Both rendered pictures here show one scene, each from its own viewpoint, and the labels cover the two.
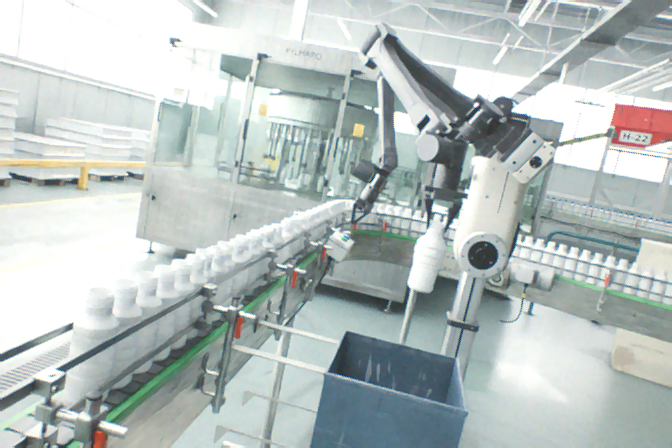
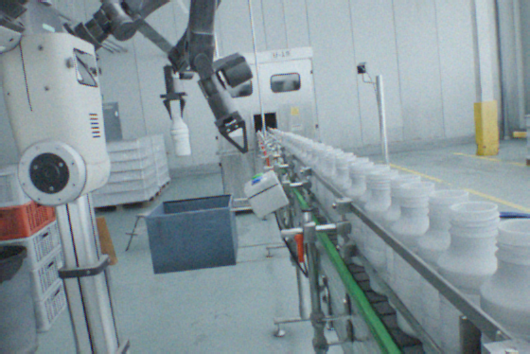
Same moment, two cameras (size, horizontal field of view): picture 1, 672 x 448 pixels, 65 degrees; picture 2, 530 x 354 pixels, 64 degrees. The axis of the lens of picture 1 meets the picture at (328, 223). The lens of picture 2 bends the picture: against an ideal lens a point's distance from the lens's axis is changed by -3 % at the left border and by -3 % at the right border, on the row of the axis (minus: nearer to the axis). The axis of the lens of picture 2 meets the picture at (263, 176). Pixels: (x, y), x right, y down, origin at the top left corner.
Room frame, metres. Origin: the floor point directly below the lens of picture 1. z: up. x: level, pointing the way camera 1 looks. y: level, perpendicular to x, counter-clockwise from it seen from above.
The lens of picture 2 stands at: (2.96, -0.23, 1.25)
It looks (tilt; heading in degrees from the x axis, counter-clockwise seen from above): 7 degrees down; 171
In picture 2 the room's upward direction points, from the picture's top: 7 degrees counter-clockwise
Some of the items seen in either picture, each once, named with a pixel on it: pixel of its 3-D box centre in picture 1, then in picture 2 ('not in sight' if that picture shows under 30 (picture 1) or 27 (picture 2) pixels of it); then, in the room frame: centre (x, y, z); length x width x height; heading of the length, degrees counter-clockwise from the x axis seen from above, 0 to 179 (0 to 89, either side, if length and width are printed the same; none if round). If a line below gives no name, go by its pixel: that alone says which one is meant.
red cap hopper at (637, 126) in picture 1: (622, 210); not in sight; (7.43, -4.03, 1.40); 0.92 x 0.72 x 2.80; 63
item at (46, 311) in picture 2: not in sight; (31, 303); (-0.33, -1.52, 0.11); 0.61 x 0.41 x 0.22; 177
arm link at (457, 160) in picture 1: (451, 154); (172, 72); (1.20, -0.24, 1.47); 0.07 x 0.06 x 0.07; 134
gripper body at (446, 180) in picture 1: (446, 180); (172, 88); (1.21, -0.25, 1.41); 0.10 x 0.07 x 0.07; 84
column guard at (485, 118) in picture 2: not in sight; (485, 128); (-5.02, 5.83, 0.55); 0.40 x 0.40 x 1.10; 81
